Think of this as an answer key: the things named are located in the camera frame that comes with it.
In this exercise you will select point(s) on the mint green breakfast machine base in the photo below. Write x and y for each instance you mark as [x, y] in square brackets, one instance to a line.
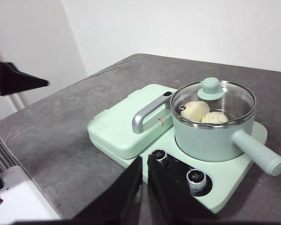
[224, 182]

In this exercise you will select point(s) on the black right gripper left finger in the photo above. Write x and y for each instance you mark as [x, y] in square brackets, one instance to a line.
[121, 199]

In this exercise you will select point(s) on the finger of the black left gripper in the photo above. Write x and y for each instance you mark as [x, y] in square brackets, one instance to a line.
[21, 82]

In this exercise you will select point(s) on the smooth white steamed bun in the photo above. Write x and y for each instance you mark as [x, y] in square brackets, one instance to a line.
[194, 112]

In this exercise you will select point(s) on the grey slatted metal panel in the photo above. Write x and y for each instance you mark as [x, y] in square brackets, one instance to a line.
[2, 145]

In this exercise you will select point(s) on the silver control knob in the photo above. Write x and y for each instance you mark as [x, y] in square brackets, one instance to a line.
[159, 156]
[195, 179]

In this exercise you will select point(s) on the glass pot lid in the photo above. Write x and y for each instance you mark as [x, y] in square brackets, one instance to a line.
[210, 87]

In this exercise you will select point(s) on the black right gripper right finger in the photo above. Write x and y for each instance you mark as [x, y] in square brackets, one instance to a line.
[173, 201]

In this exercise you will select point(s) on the silver metal frame pole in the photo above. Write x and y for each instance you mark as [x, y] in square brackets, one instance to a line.
[16, 100]

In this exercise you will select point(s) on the pleated bun with green dots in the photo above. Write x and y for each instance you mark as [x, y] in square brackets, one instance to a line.
[214, 117]

